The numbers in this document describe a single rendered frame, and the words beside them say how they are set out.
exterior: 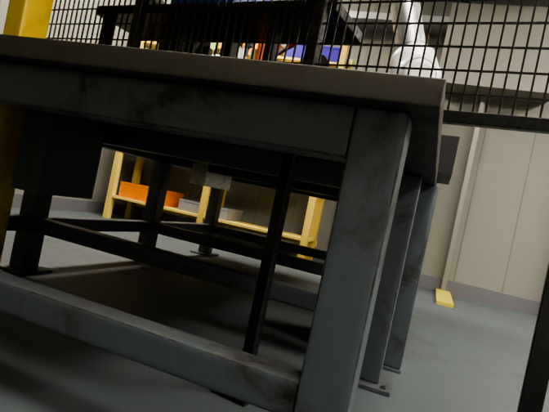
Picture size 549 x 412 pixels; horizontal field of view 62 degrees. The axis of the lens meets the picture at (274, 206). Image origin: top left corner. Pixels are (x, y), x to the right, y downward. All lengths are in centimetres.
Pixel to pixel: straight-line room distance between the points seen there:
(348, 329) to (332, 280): 7
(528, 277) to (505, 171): 94
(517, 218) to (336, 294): 388
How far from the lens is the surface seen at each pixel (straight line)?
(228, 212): 425
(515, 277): 453
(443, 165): 166
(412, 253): 167
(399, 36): 174
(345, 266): 69
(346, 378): 72
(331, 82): 69
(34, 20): 191
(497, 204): 451
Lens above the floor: 49
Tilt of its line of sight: 1 degrees down
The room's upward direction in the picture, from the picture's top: 12 degrees clockwise
